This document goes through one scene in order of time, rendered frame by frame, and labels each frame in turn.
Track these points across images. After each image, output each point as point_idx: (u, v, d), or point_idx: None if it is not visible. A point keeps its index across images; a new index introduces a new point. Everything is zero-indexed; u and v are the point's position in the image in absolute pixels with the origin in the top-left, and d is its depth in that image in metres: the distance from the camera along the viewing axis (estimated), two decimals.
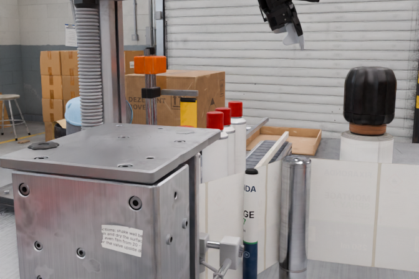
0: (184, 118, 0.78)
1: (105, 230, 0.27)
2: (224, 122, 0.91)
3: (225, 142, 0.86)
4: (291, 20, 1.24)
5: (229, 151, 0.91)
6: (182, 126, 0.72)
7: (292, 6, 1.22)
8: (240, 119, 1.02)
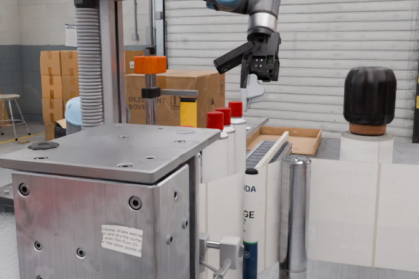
0: (184, 118, 0.78)
1: (105, 230, 0.27)
2: (224, 122, 0.91)
3: (225, 142, 0.86)
4: None
5: (229, 151, 0.91)
6: (182, 126, 0.72)
7: None
8: (240, 119, 1.02)
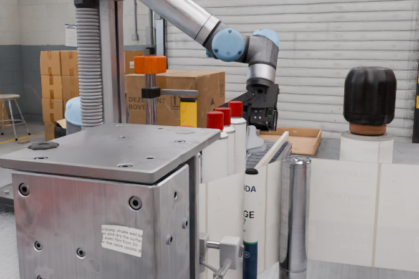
0: (184, 118, 0.78)
1: (105, 230, 0.27)
2: (224, 122, 0.91)
3: (225, 142, 0.86)
4: None
5: (229, 151, 0.91)
6: (182, 126, 0.72)
7: None
8: (240, 119, 1.02)
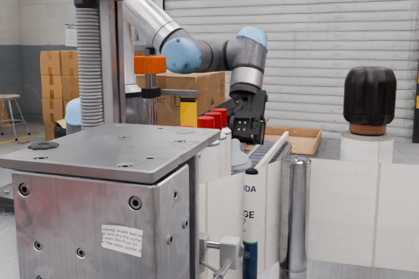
0: (184, 118, 0.78)
1: (105, 230, 0.27)
2: (214, 129, 0.85)
3: (216, 149, 0.80)
4: None
5: (220, 159, 0.85)
6: (182, 126, 0.72)
7: None
8: (223, 129, 0.90)
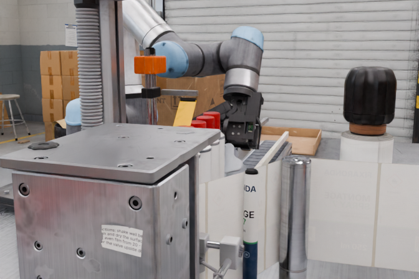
0: (180, 115, 0.76)
1: (105, 230, 0.27)
2: None
3: (207, 156, 0.76)
4: None
5: (212, 165, 0.81)
6: (182, 126, 0.72)
7: None
8: None
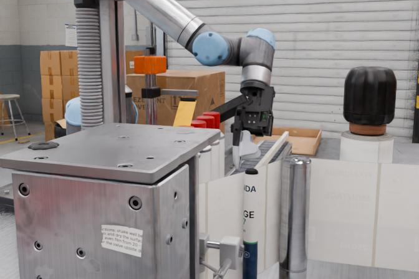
0: (180, 115, 0.76)
1: (105, 230, 0.27)
2: None
3: (207, 156, 0.75)
4: None
5: (212, 165, 0.81)
6: (182, 126, 0.72)
7: None
8: None
